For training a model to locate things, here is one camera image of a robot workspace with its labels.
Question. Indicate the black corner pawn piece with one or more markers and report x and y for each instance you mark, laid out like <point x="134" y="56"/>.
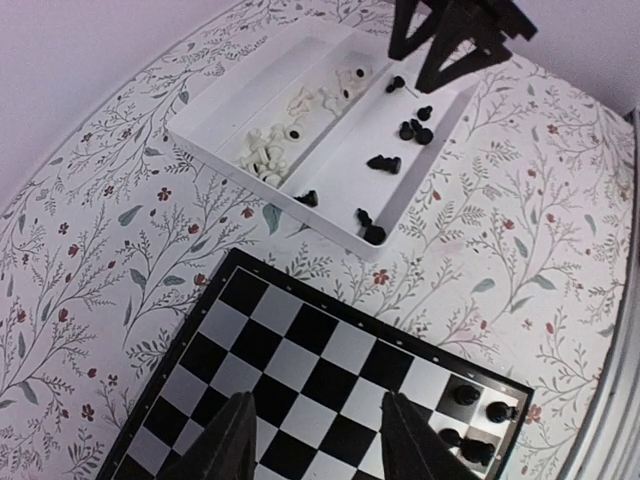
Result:
<point x="466" y="395"/>

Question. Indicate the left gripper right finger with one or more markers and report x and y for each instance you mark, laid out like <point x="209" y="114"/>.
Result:
<point x="411" y="449"/>

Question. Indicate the white plastic tray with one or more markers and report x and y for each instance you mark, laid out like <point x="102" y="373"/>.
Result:
<point x="324" y="127"/>

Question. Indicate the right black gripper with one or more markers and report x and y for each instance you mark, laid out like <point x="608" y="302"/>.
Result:
<point x="467" y="36"/>

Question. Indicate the black rook chess piece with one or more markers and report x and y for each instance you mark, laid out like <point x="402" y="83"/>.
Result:
<point x="499" y="412"/>

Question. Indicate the floral patterned table mat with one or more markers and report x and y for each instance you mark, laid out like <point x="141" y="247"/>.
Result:
<point x="513" y="254"/>

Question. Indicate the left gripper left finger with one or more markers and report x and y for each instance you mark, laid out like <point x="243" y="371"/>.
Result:
<point x="226" y="449"/>

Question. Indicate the black white chessboard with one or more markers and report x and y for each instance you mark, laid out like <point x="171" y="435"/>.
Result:
<point x="318" y="370"/>

